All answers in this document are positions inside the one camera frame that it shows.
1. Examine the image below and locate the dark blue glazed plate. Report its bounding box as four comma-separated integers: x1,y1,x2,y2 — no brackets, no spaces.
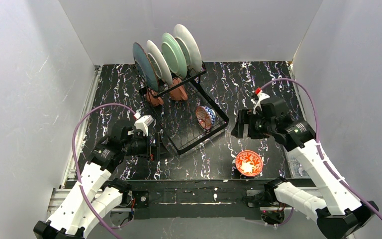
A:
132,42,159,92

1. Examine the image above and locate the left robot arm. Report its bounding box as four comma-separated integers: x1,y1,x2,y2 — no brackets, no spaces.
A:
33,126,166,239

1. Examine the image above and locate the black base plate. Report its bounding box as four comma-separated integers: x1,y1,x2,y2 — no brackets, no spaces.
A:
128,179,290,220

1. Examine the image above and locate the red teal floral plate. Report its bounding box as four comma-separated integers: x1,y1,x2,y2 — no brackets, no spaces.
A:
173,24,202,73

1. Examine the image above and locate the clear plastic box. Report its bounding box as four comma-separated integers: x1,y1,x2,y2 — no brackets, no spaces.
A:
285,151,310,179

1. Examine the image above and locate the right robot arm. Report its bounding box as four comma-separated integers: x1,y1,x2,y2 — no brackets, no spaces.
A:
231,97,379,239

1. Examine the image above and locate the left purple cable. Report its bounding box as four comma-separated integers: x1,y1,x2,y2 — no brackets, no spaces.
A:
72,103,142,239

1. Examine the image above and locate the black wire dish rack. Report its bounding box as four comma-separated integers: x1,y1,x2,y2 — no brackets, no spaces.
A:
133,62,229,155

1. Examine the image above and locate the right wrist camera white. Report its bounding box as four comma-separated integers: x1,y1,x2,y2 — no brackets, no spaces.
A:
252,87,270,115

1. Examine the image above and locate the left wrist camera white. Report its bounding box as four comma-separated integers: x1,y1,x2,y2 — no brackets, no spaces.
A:
134,112,154,136

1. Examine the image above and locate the light green flower plate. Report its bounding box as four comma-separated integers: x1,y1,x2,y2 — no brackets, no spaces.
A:
161,32,187,78

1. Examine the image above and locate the green rim lettered plate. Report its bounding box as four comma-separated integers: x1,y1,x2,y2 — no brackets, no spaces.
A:
146,40,174,86

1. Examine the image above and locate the red geometric pattern bowl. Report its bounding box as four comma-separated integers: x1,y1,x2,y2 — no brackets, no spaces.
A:
195,106,216,130

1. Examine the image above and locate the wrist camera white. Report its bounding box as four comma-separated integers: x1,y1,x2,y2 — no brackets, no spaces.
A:
134,112,154,136
252,87,270,115

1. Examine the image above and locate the orange floral pattern bowl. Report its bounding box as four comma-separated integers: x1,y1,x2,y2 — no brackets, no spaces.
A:
235,150,264,177

